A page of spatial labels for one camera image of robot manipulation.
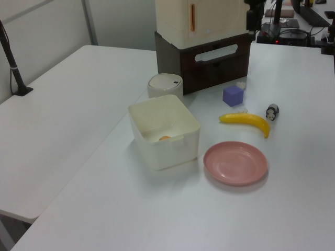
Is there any black electronics box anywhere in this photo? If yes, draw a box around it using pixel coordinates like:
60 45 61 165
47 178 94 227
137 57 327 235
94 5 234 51
255 22 315 46

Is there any translucent white drawer handle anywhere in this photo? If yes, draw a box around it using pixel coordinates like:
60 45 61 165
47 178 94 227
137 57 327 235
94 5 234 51
195 43 239 62

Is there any purple foam cube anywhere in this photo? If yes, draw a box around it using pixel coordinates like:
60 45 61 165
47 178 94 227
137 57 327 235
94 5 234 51
222 85 245 107

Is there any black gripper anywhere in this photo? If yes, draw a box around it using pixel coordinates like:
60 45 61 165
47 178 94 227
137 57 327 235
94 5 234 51
243 0 265 40

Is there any black upright post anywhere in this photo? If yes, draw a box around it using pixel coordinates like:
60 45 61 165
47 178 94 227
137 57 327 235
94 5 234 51
273 0 284 26

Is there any pink plate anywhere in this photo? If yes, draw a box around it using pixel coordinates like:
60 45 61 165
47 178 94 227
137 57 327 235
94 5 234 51
203 141 269 187

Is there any small panda figurine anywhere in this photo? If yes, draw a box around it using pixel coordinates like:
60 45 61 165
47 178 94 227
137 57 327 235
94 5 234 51
265 104 280 121

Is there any dark brown drawer cabinet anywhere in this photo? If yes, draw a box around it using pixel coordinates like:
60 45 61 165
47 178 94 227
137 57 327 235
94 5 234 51
154 30 251 96

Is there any cream open plastic container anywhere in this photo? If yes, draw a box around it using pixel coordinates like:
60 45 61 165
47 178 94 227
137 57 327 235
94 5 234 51
127 94 202 172

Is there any large cream storage box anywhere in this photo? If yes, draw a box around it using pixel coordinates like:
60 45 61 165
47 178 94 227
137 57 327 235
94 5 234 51
154 0 249 49

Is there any black pole stand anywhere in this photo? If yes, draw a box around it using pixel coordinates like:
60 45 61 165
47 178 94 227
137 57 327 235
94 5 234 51
0 20 34 97

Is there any yellow toy banana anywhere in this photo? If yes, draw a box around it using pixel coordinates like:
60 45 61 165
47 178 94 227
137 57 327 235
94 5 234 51
218 112 270 139

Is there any black clamp bracket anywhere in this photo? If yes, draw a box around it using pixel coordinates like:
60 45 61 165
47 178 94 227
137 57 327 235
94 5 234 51
320 23 335 55

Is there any small beige lidded bin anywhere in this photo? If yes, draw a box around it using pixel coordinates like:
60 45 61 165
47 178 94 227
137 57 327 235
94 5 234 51
147 73 184 101

